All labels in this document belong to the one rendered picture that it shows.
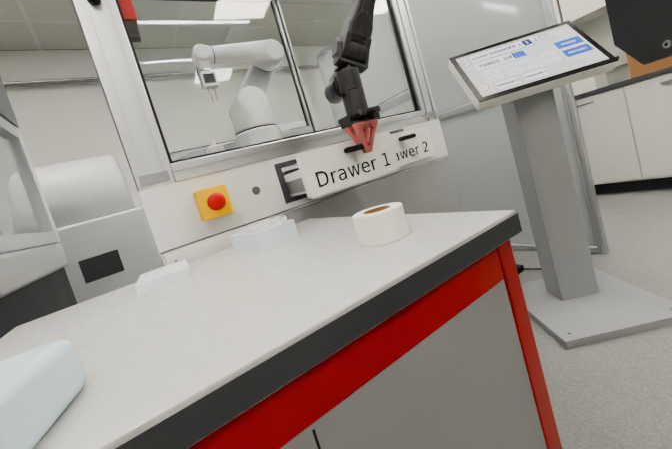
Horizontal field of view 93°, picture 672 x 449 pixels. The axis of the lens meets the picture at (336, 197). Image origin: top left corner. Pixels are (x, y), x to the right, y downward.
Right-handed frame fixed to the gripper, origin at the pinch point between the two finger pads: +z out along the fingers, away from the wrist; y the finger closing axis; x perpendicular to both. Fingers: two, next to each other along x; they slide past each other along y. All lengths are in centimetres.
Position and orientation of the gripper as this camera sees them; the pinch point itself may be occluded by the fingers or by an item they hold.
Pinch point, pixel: (367, 149)
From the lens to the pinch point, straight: 80.6
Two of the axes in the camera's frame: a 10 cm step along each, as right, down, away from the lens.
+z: 2.7, 9.6, 0.9
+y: -5.0, 0.6, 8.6
